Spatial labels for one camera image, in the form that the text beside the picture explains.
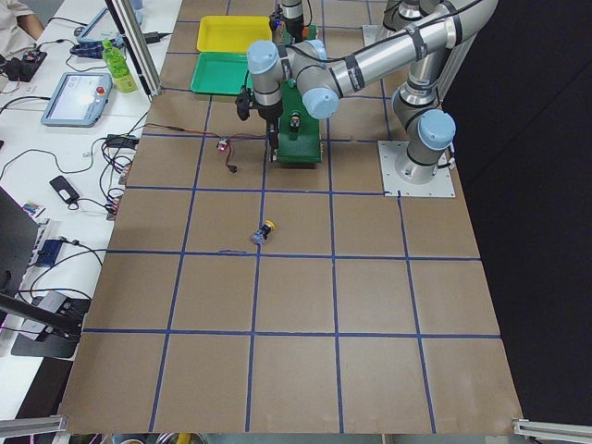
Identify green tray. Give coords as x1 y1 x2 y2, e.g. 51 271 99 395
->
190 52 253 96

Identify yellow push button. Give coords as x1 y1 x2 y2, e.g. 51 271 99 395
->
251 219 277 245

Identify aluminium frame post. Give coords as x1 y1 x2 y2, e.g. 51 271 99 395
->
105 0 162 97

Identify teach pendant tablet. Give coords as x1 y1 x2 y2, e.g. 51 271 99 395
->
41 72 113 128

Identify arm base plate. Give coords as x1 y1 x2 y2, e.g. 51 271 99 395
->
362 25 394 52
377 141 456 198

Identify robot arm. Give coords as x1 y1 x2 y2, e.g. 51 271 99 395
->
235 0 498 184
269 0 307 43

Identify red power wire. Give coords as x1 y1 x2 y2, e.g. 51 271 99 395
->
142 123 274 176

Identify black power adapter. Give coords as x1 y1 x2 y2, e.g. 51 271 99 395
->
105 134 139 150

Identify small motor controller board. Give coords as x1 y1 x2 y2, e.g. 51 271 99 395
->
217 139 230 152

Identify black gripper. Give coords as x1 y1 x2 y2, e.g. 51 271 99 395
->
235 87 282 160

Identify yellow tray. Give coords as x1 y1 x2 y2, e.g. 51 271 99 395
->
196 16 272 54

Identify green push button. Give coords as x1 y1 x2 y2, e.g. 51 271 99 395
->
289 111 301 139

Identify green conveyor belt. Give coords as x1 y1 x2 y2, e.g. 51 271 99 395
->
269 22 324 168

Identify black phone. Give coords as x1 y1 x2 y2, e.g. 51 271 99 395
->
49 176 80 204

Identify green tea bottle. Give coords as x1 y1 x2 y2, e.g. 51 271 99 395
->
102 40 138 93

